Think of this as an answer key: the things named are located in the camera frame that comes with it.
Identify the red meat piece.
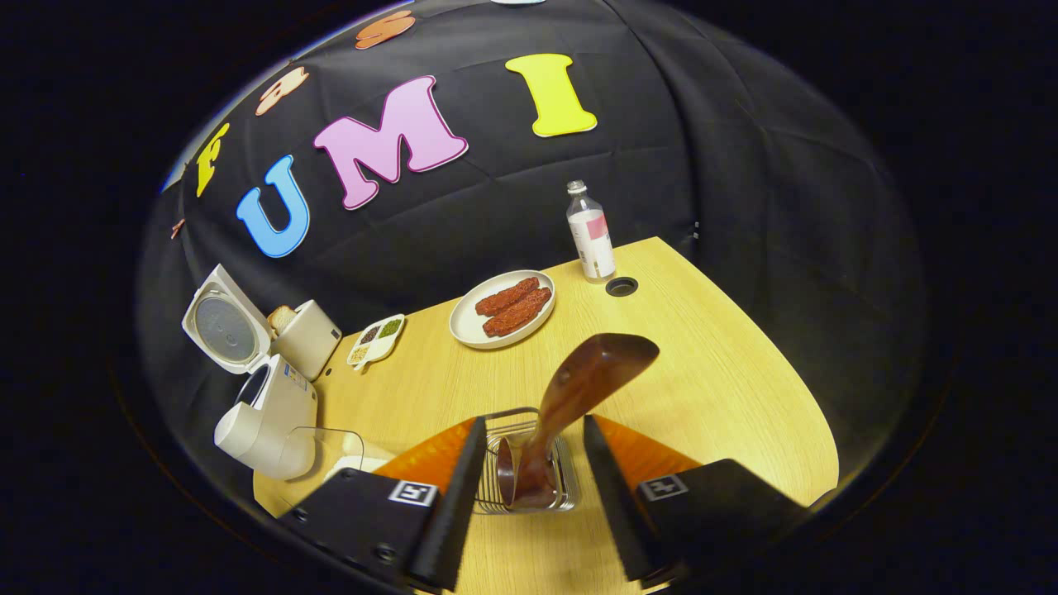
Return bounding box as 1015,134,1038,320
483,287,553,338
474,277,541,317

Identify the brown wooden spoon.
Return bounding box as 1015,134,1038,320
496,333,660,509

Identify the white divided grain dish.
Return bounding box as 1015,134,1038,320
347,313,407,371

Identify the black backdrop cloth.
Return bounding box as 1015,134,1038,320
136,0,927,431

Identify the white rice cooker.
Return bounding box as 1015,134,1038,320
181,264,319,482

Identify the white toaster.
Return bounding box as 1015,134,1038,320
266,299,343,382

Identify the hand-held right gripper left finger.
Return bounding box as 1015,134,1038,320
277,416,488,593

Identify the clear bottle pink label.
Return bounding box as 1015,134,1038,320
565,179,617,283

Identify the white round plate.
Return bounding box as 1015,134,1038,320
449,269,557,350

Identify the metal wire chopstick holder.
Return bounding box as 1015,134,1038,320
473,407,581,516

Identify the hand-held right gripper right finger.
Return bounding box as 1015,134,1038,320
583,414,815,583

